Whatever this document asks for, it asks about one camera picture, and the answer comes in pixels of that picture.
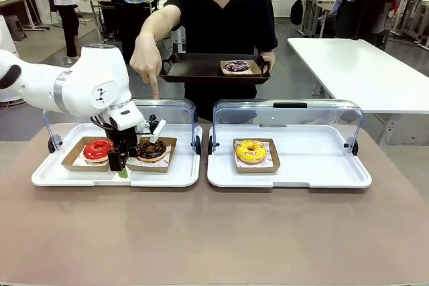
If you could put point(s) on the person in black shirt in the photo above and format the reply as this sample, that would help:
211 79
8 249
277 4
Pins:
221 24

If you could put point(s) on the person in white black outfit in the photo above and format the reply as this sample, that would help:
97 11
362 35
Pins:
62 8

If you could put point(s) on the dark donut with colourful sprinkles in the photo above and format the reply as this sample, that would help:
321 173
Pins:
229 68

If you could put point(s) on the yellow sprinkled donut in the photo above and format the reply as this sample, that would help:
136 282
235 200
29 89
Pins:
243 153

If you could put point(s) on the grey plastic stool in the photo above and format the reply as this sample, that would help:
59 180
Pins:
15 28

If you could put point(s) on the white red-printed paper liner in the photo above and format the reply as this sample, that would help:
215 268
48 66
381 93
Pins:
167 155
82 159
264 164

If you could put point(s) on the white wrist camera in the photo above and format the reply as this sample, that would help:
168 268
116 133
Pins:
157 130

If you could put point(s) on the black backpack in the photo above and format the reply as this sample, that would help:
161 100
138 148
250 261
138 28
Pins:
296 11

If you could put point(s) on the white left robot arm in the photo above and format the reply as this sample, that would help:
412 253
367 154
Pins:
94 75

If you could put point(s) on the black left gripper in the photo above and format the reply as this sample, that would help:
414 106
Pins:
119 138

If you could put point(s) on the chocolate donut with nut bits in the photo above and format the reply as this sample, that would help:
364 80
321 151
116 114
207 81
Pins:
157 152

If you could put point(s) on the dark brown serving tray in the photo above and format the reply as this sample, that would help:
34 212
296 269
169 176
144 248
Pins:
194 68

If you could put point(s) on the red glazed donut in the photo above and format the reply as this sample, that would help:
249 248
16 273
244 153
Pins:
90 152

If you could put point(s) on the person's left hand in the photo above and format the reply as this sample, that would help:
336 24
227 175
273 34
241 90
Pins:
269 60

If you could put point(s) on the person's right forearm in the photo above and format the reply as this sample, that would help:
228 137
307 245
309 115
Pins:
157 21

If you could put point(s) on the white display tray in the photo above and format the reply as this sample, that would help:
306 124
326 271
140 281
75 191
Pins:
167 175
318 152

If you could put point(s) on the white rectangular table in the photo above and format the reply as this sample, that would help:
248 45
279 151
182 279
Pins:
362 71

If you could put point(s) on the person's right hand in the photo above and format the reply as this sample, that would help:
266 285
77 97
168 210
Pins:
145 61

